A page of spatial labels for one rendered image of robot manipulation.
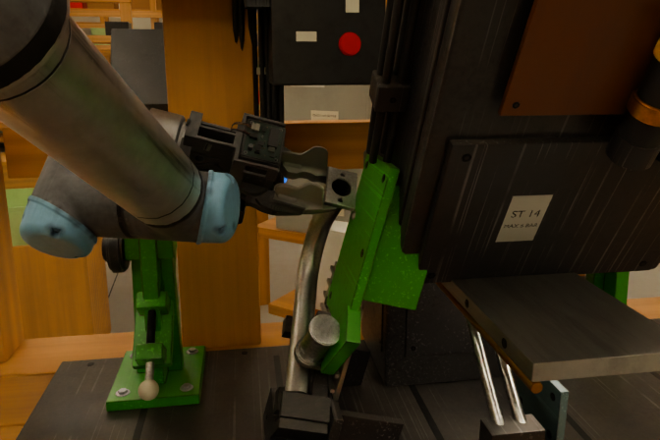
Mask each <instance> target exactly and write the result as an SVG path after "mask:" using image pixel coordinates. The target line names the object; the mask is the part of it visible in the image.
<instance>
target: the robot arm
mask: <svg viewBox="0 0 660 440"><path fill-rule="evenodd" d="M202 115H203V113H199V112H195V111H191V114H190V118H189V119H188V120H187V121H186V119H185V117H184V116H183V115H179V114H175V113H171V112H167V111H163V110H159V109H155V108H151V107H148V106H145V105H144V104H143V103H142V102H141V101H140V100H139V98H138V97H137V96H136V95H135V93H134V92H133V91H132V90H131V89H130V87H129V86H128V85H127V84H126V83H125V81H124V80H123V79H122V78H121V77H120V75H119V74H118V73H117V72H116V71H115V69H114V68H113V67H112V66H111V65H110V63H109V62H108V61H107V60H106V59H105V57H104V56H103V55H102V54H101V53H100V51H99V50H98V49H97V48H96V47H95V45H94V44H93V43H92V42H91V41H90V39H89V38H88V37H87V36H86V35H85V33H84V32H83V31H82V30H81V28H80V27H79V26H78V25H77V24H76V22H75V21H74V20H73V19H72V18H71V16H70V0H0V122H2V123H3V124H5V125H6V126H8V127H9V128H10V129H12V130H13V131H15V132H16V133H17V134H19V135H20V136H22V137H23V138H25V139H26V140H28V141H29V142H30V143H32V144H33V145H35V146H36V147H37V148H39V149H40V150H42V151H43V152H44V153H46V154H47V155H48V157H47V159H46V161H45V164H44V166H43V168H42V171H41V173H40V175H39V178H38V180H37V182H36V185H35V187H34V189H33V192H32V194H31V195H30V196H29V197H28V199H27V206H26V209H25V211H24V214H23V217H22V222H21V225H20V235H21V237H22V239H23V240H24V241H25V242H26V243H27V244H29V245H30V246H31V247H32V248H35V249H37V250H39V251H41V252H44V253H47V254H50V255H53V256H57V257H63V258H79V257H85V256H87V255H89V254H90V253H91V251H92V249H93V246H94V245H95V244H97V237H102V238H118V239H143V240H159V241H175V242H191V243H196V244H197V245H200V244H201V243H219V244H221V243H226V242H227V241H229V240H230V239H231V238H232V237H233V235H234V234H235V231H236V229H237V226H238V224H242V223H243V220H244V215H245V210H246V206H250V207H253V208H255V209H257V210H259V211H261V212H263V213H266V214H270V215H275V216H300V215H302V214H318V213H325V212H330V211H335V210H338V209H341V208H337V207H333V206H329V205H324V198H323V197H324V188H323V187H322V186H321V185H319V184H317V183H315V182H320V183H324V184H326V175H327V169H328V166H327V161H328V151H327V149H326V148H324V147H322V146H314V147H312V148H310V149H309V150H307V151H306V152H303V153H296V152H293V151H292V150H290V149H288V148H287V147H285V146H284V141H285V135H286V128H285V127H286V124H285V123H281V122H277V121H273V120H270V119H266V118H262V117H258V116H254V115H251V114H248V113H244V116H243V119H242V121H241V122H236V123H234V124H233V125H232V128H233V126H234V125H237V124H238V127H237V128H236V129H232V128H231V129H229V128H226V127H222V126H218V125H214V124H210V123H206V122H202V121H201V120H202ZM256 120H258V121H256ZM185 121H186V122H185ZM260 121H262V122H260ZM263 122H266V123H263ZM267 123H270V124H267ZM271 124H273V125H271ZM275 125H276V126H275ZM279 170H280V172H281V173H282V175H283V176H284V177H285V178H286V179H292V180H294V179H298V178H304V179H308V180H310V181H311V182H307V183H305V184H303V185H300V186H292V185H288V184H284V183H279V184H276V185H275V188H274V186H273V184H272V183H273V181H274V182H275V181H276V178H277V176H278V174H279ZM273 190H275V191H273Z"/></svg>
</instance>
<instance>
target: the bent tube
mask: <svg viewBox="0 0 660 440"><path fill-rule="evenodd" d="M340 175H341V176H343V177H341V176H340ZM357 179H358V174H357V173H353V172H349V171H345V170H341V169H337V168H333V167H328V169H327V175H326V184H325V194H324V197H323V198H324V205H329V206H333V207H337V208H341V209H346V210H351V211H354V210H355V208H356V194H357ZM339 201H340V202H339ZM341 209H338V210H335V211H330V212H325V213H318V214H313V216H312V218H311V221H310V223H309V226H308V229H307V232H306V235H305V239H304V242H303V246H302V254H301V258H300V263H299V269H298V275H297V282H296V291H295V300H294V310H293V320H292V330H291V339H290V348H289V358H288V368H287V377H286V387H285V391H290V392H297V393H303V394H308V392H309V379H310V368H305V367H302V366H301V365H299V364H298V363H297V361H296V359H295V356H294V348H295V345H296V344H297V342H298V341H299V339H300V338H301V337H303V336H304V335H305V334H306V332H307V331H308V325H309V323H310V321H311V320H312V318H314V315H315V303H316V290H317V280H318V273H319V267H320V262H321V257H322V253H323V250H324V246H325V243H326V240H327V237H328V234H329V231H330V229H331V227H332V224H333V222H334V221H335V219H336V217H337V216H338V214H339V213H340V211H341Z"/></svg>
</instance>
